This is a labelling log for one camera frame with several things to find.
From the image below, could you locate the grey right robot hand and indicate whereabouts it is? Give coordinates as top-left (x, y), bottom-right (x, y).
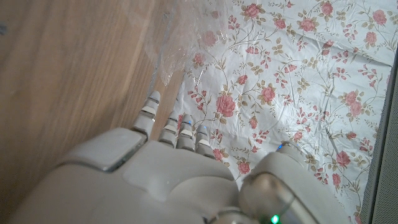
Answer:
top-left (6, 90), bottom-right (352, 224)

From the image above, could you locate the transparent cling film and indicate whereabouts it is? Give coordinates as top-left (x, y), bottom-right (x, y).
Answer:
top-left (121, 0), bottom-right (234, 86)

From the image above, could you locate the floral rose curtain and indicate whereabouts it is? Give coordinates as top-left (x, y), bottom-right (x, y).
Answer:
top-left (172, 0), bottom-right (398, 224)

